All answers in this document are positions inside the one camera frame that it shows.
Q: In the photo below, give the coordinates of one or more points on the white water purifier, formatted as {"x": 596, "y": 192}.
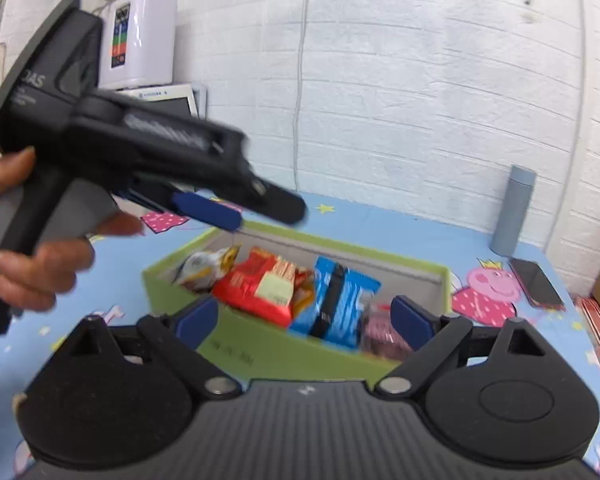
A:
{"x": 150, "y": 35}

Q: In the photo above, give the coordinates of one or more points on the red snack packet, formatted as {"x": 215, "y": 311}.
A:
{"x": 245, "y": 285}

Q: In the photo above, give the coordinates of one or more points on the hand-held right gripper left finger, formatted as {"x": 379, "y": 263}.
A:
{"x": 200, "y": 320}

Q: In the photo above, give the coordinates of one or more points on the silver foil snack packet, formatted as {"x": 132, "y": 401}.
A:
{"x": 200, "y": 267}

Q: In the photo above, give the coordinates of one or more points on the person's left hand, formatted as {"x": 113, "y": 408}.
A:
{"x": 45, "y": 270}

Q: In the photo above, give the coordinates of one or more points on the blue star print tablecloth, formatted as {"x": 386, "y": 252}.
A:
{"x": 420, "y": 240}

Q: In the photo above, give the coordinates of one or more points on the dark smartphone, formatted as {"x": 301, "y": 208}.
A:
{"x": 537, "y": 285}

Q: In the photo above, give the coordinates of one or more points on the green cardboard box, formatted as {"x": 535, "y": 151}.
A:
{"x": 280, "y": 355}

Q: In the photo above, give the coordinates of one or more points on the blue snack packet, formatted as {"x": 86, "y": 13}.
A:
{"x": 352, "y": 300}

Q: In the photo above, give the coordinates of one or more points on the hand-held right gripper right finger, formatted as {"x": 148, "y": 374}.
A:
{"x": 410, "y": 320}

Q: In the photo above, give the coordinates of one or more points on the pink snack packet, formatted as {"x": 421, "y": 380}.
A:
{"x": 380, "y": 330}

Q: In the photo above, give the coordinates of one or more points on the white machine with screen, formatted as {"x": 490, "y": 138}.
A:
{"x": 180, "y": 92}

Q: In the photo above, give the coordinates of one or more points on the grey bottle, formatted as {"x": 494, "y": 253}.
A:
{"x": 512, "y": 210}

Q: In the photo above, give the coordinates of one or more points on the white wall conduit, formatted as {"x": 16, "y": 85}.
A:
{"x": 581, "y": 110}

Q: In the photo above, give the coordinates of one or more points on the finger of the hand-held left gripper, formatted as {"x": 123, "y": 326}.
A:
{"x": 210, "y": 212}
{"x": 280, "y": 205}

